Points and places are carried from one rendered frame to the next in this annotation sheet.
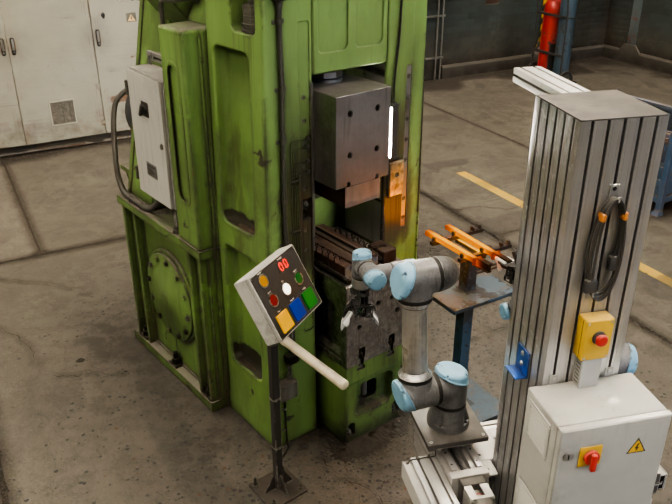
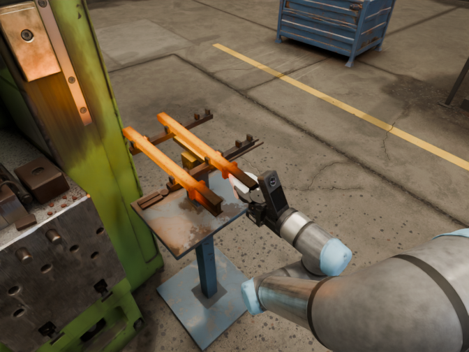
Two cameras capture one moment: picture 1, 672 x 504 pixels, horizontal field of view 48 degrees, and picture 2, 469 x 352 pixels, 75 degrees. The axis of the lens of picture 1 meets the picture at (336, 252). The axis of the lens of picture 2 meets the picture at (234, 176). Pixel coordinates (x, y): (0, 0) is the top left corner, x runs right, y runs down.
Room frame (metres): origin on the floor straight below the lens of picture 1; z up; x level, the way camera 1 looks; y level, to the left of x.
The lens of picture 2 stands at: (2.53, -0.63, 1.55)
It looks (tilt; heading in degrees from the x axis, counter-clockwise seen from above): 43 degrees down; 349
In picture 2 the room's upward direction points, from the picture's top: straight up
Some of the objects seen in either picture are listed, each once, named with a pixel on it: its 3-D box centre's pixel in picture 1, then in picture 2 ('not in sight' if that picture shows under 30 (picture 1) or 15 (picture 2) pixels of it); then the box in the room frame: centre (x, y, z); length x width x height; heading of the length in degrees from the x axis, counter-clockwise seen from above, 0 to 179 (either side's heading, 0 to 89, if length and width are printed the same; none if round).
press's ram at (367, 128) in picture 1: (340, 124); not in sight; (3.29, -0.02, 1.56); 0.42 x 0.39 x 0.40; 39
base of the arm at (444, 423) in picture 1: (448, 410); not in sight; (2.17, -0.40, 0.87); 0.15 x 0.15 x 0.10
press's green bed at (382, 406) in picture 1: (340, 369); (65, 295); (3.30, -0.02, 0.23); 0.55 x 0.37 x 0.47; 39
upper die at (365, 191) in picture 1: (333, 179); not in sight; (3.26, 0.01, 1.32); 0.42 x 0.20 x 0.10; 39
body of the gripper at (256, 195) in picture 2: (518, 274); (271, 209); (3.02, -0.82, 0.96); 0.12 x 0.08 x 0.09; 30
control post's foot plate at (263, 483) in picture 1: (277, 480); not in sight; (2.69, 0.27, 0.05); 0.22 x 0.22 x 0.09; 39
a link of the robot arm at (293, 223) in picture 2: not in sight; (296, 227); (2.95, -0.86, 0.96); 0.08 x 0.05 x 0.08; 120
